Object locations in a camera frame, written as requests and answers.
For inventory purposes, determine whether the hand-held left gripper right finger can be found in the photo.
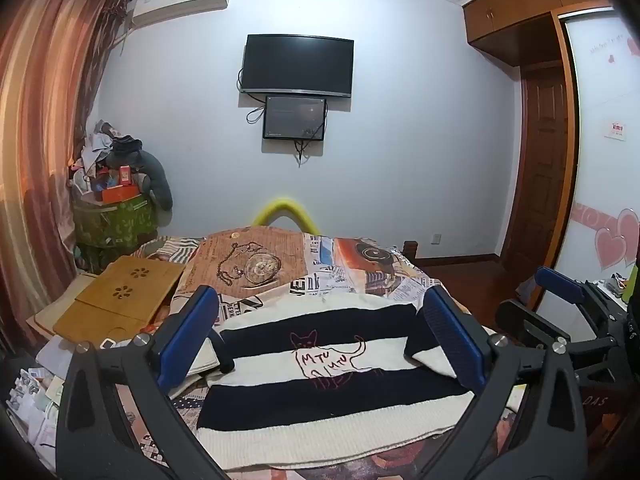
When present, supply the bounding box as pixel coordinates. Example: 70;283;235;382
414;286;589;480

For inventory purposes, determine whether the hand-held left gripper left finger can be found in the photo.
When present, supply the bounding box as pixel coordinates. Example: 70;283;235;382
56;285;237;480

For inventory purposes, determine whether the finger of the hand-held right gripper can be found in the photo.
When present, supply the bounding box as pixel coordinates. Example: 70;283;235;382
494;299;626;386
534;266;608;331

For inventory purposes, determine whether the navy white striped knit sweater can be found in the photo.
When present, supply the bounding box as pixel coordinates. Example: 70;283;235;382
196;291;496;471

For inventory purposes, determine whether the pile of clothes and papers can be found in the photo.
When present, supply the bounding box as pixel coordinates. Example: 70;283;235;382
67;119;146;198

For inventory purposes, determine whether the lavender cloth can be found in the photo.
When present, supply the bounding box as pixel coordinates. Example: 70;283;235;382
515;277;543;306

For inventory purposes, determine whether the white stickered box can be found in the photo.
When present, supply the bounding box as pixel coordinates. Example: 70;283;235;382
602;271;632;303

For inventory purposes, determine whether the bamboo lap desk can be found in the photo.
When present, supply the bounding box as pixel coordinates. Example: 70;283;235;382
52;255;187;347

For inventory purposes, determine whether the printed bedspread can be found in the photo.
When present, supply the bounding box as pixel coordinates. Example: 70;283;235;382
115;225;531;480

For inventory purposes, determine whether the brown wooden door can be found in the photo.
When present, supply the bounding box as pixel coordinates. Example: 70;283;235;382
500;60;576;273

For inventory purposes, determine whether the beige flat mat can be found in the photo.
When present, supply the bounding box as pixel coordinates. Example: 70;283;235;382
31;271;103;343

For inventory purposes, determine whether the white heart-print wardrobe door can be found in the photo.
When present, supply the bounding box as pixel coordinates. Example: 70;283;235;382
552;7;640;306

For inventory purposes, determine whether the orange flat box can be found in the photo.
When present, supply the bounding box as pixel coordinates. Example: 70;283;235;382
100;184;141;205

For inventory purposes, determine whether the yellow hoop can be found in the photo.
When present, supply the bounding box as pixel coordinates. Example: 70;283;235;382
251;197;319;235

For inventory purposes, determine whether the pile of white papers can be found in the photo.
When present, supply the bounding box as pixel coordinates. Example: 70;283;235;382
4;335;76;466

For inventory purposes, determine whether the striped pink brown curtain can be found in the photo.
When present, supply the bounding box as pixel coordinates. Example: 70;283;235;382
0;0;132;346

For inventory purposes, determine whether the wooden overhead cabinet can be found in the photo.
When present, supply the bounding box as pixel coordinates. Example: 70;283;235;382
462;0;617;67

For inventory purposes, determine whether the black monitor cable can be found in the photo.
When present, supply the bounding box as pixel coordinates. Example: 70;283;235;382
293;136;313;168

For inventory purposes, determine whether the small black wall monitor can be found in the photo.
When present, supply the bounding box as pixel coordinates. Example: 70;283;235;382
263;95;328;142

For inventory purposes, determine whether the black wall television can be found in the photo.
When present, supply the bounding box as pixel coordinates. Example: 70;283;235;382
239;34;356;99

